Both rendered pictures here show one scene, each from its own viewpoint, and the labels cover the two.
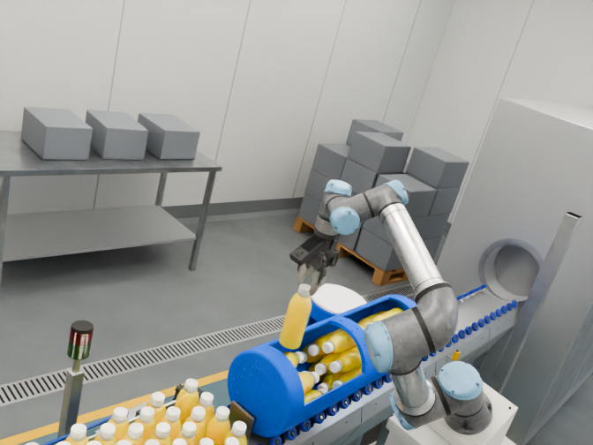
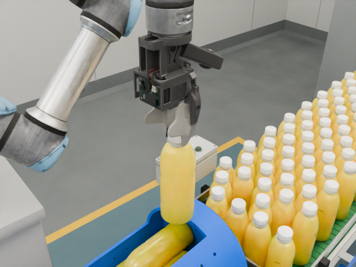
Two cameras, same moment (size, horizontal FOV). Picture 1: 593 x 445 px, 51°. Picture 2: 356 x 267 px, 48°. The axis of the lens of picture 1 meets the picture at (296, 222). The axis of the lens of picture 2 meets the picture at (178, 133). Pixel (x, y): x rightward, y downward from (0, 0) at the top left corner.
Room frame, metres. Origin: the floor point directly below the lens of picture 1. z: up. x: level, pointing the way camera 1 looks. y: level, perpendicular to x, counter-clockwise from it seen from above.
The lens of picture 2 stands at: (2.33, 0.01, 1.88)
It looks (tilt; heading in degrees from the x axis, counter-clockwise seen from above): 34 degrees down; 188
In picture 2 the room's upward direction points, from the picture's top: straight up
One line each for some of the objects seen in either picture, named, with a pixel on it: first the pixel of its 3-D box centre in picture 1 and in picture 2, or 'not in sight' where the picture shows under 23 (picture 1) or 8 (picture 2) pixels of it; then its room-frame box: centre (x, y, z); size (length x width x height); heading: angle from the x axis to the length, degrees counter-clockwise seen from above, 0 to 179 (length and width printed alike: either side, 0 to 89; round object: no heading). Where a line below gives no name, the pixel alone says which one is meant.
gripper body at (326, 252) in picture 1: (322, 247); (166, 68); (1.73, -0.10, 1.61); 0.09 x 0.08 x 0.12; 143
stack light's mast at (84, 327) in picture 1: (78, 348); not in sight; (1.51, 0.52, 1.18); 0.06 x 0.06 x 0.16
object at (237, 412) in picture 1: (240, 424); not in sight; (1.61, 0.00, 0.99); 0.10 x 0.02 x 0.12; 54
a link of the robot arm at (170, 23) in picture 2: (327, 223); (170, 18); (1.72, -0.09, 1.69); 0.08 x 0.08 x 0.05
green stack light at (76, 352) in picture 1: (78, 346); not in sight; (1.51, 0.52, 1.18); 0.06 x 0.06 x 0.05
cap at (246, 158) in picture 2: not in sight; (247, 159); (1.28, 0.08, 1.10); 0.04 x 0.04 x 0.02
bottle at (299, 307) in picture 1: (296, 317); (177, 178); (1.71, -0.08, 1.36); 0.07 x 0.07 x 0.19
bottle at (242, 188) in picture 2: not in sight; (241, 197); (1.35, 0.08, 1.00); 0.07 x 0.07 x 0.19
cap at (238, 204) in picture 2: (222, 414); (238, 206); (1.50, 0.06, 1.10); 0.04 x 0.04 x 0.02
